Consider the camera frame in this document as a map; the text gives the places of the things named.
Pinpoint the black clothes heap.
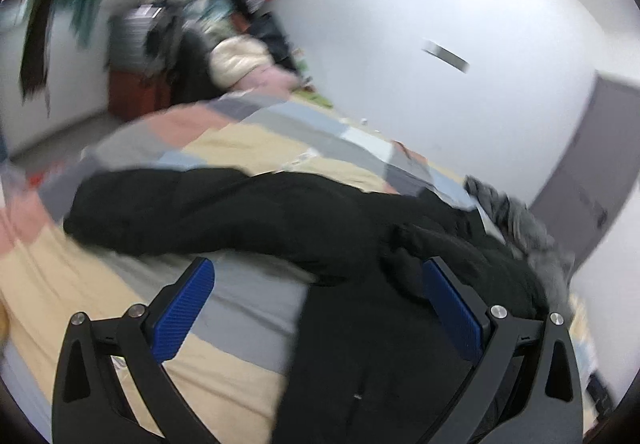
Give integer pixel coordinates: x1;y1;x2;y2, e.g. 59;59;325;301
145;12;301;105

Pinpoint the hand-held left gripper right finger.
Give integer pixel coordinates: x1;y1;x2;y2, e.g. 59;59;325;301
417;257;585;444

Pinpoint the grey garment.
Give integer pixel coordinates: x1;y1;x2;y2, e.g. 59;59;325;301
464;175;576;315

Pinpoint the grey door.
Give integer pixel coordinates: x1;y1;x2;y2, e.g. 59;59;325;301
529;73;640;277

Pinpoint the patchwork bed sheet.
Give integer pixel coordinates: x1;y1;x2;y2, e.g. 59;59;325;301
0;92;506;444

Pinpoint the black jacket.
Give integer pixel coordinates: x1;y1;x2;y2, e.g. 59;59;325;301
63;167;551;444

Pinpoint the red-brown cabinet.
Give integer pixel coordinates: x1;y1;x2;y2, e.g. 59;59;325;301
107;67;173;122

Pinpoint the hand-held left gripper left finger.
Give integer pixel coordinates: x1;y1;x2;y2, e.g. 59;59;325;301
51;257;217;444

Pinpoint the cream puffer jacket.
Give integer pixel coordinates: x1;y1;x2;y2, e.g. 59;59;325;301
208;36;273;90

